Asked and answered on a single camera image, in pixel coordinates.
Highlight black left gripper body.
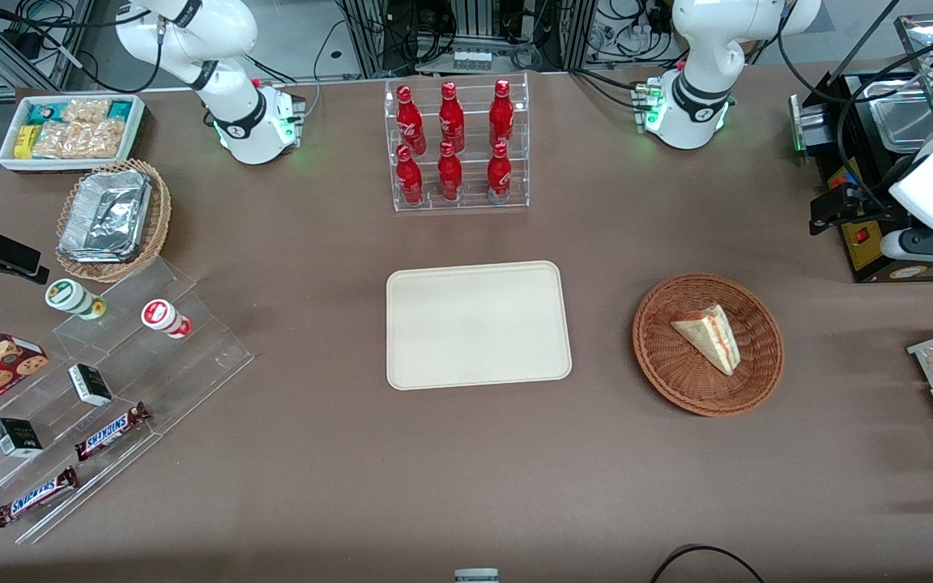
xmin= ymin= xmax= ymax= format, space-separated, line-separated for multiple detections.
xmin=827 ymin=188 xmax=890 ymax=232

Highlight triangular sandwich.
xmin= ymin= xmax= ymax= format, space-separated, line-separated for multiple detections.
xmin=671 ymin=304 xmax=740 ymax=377

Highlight light oval wicker basket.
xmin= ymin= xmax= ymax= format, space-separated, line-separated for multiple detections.
xmin=55 ymin=159 xmax=173 ymax=283

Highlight brown round wicker basket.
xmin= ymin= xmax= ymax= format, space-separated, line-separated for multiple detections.
xmin=633 ymin=274 xmax=785 ymax=418

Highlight beige plastic tray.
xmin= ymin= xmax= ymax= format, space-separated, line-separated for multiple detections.
xmin=386 ymin=260 xmax=573 ymax=391

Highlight black food warmer machine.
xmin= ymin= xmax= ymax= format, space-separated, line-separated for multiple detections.
xmin=803 ymin=12 xmax=933 ymax=284

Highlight green lid white cup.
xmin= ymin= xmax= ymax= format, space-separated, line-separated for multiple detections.
xmin=45 ymin=278 xmax=108 ymax=321

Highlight silver box with green light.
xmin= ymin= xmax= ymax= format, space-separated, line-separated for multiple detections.
xmin=789 ymin=93 xmax=836 ymax=163

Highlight stacked aluminium foil containers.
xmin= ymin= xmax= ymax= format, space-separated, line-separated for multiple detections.
xmin=58 ymin=169 xmax=153 ymax=264

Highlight white rectangular snack bin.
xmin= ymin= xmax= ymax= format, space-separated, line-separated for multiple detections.
xmin=0 ymin=94 xmax=147 ymax=174

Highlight large clear cracker bag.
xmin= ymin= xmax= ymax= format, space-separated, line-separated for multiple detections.
xmin=32 ymin=119 xmax=129 ymax=160

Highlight small black carton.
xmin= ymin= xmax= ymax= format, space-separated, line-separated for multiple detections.
xmin=0 ymin=418 xmax=45 ymax=459
xmin=68 ymin=364 xmax=114 ymax=407

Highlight red lid white cup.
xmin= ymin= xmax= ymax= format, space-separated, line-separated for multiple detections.
xmin=141 ymin=299 xmax=193 ymax=339

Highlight small clear cracker bag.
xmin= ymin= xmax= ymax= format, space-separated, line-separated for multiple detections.
xmin=62 ymin=98 xmax=113 ymax=124

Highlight Snickers chocolate bar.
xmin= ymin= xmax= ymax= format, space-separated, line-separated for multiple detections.
xmin=75 ymin=402 xmax=151 ymax=462
xmin=0 ymin=466 xmax=80 ymax=529

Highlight clear acrylic stepped display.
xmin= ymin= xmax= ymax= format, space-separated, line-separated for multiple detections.
xmin=0 ymin=257 xmax=255 ymax=546

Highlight red cola bottle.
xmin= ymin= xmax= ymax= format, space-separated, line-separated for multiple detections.
xmin=439 ymin=81 xmax=466 ymax=153
xmin=396 ymin=84 xmax=428 ymax=156
xmin=437 ymin=141 xmax=463 ymax=202
xmin=489 ymin=79 xmax=515 ymax=150
xmin=487 ymin=142 xmax=513 ymax=203
xmin=395 ymin=144 xmax=424 ymax=206

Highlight clear acrylic bottle rack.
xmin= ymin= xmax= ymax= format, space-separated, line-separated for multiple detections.
xmin=384 ymin=71 xmax=530 ymax=213

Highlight metal equipment rack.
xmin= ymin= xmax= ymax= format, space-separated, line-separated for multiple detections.
xmin=337 ymin=0 xmax=597 ymax=78

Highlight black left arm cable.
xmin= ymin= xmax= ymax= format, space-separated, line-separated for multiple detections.
xmin=774 ymin=0 xmax=933 ymax=215

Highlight black looped table cable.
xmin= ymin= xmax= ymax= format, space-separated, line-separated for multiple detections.
xmin=649 ymin=544 xmax=767 ymax=583

